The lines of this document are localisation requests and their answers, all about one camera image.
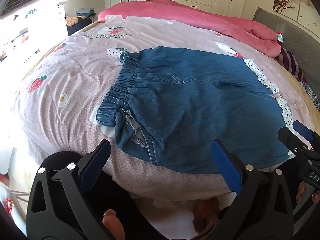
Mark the white dresser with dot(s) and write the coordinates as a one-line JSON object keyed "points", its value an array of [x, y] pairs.
{"points": [[50, 25]]}

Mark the yellow floral cloth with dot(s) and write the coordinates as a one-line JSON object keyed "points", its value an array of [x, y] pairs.
{"points": [[72, 21]]}

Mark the person's right hand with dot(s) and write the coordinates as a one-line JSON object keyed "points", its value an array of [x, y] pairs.
{"points": [[300, 192]]}

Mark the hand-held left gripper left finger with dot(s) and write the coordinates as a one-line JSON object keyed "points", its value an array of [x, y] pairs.
{"points": [[96, 166]]}

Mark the person's left hand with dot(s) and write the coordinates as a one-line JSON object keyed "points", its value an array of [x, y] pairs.
{"points": [[113, 221]]}

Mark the grey padded headboard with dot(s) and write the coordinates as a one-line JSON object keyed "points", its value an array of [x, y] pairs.
{"points": [[300, 47]]}

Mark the pile of folded clothes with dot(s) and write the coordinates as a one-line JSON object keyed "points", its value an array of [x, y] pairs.
{"points": [[85, 12]]}

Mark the striped pillow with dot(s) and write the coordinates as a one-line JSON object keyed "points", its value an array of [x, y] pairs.
{"points": [[290, 60]]}

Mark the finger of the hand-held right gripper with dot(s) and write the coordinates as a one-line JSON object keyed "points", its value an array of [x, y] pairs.
{"points": [[287, 137], [303, 130]]}

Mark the pink strawberry print bed sheet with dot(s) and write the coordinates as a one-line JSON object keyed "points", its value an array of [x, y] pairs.
{"points": [[75, 80]]}

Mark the pink quilt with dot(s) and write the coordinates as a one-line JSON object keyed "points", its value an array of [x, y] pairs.
{"points": [[200, 17]]}

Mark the dark floral patterned cloth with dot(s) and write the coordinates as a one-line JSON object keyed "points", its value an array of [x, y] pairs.
{"points": [[312, 93]]}

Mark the blue denim pants with lace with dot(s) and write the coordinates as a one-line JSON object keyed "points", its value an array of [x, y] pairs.
{"points": [[187, 105]]}

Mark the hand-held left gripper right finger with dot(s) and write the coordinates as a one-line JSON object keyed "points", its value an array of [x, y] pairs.
{"points": [[226, 166]]}

